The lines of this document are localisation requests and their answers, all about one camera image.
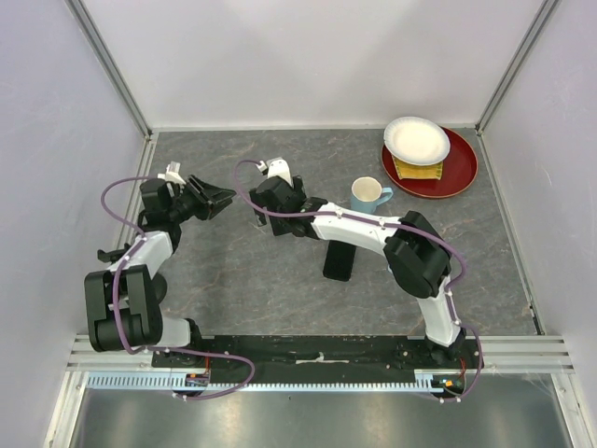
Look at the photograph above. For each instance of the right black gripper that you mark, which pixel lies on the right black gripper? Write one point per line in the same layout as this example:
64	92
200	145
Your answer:
260	216

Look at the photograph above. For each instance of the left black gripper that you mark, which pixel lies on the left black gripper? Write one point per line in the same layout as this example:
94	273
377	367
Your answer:
211	200

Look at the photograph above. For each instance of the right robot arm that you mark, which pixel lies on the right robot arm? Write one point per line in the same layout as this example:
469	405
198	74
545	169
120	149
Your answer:
419	259

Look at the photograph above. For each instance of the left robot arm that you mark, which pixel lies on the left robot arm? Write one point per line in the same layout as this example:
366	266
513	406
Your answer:
123	300

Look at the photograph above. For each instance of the black phone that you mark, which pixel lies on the black phone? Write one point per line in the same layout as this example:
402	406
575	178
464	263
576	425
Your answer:
339	261

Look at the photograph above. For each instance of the light blue mug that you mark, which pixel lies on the light blue mug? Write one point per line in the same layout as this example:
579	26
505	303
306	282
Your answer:
367	194

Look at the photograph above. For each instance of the yellow sponge cloth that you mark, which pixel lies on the yellow sponge cloth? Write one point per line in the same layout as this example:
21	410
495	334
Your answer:
410	171

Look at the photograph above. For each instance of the white paper plate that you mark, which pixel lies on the white paper plate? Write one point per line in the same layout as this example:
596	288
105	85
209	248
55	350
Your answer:
416	141

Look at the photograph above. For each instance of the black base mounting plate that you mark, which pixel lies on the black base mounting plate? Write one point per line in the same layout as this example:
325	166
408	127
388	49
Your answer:
342	358

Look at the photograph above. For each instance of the red round tray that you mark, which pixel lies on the red round tray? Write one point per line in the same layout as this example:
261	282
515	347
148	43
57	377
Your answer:
459	172

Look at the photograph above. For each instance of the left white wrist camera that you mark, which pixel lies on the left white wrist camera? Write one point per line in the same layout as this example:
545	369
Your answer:
172	174

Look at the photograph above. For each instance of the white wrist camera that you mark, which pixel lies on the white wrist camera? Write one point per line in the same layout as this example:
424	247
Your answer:
277	167
172	174

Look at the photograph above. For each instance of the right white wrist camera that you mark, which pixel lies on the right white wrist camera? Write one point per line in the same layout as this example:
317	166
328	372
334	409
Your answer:
277	167

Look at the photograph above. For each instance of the grey cable duct rail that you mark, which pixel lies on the grey cable duct rail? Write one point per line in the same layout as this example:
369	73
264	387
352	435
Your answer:
185	383

